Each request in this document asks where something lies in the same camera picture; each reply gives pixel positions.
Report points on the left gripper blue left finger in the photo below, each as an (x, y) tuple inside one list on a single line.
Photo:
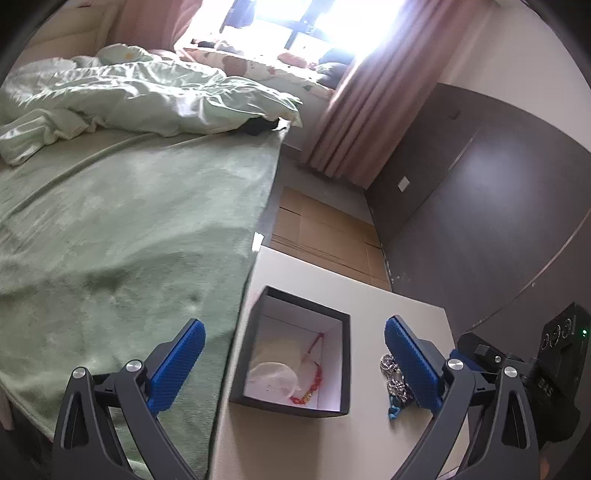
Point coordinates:
[(170, 363)]

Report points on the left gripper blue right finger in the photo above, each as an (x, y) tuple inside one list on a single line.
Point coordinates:
[(420, 363)]

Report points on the black jewelry box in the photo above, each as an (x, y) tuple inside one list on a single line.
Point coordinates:
[(325, 337)]

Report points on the white pouch in box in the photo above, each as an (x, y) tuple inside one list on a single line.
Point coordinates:
[(273, 370)]

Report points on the green bed blanket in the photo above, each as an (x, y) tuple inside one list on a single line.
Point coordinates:
[(110, 243)]

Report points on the black item on bed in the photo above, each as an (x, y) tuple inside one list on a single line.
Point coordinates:
[(256, 126)]

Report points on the light green duvet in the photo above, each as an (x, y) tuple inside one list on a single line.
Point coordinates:
[(127, 88)]

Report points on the pink curtain right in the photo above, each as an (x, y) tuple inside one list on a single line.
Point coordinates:
[(381, 96)]

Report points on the pink curtain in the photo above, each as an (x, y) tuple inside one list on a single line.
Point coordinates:
[(381, 96), (154, 24)]

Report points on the floral window seat cushion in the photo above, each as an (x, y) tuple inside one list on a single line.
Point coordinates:
[(259, 70)]

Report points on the pink curtain left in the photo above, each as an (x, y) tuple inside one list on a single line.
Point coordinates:
[(154, 24)]

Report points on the beige headboard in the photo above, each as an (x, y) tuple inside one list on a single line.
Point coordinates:
[(81, 29)]

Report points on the white wall socket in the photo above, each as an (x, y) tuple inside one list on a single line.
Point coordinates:
[(403, 184)]

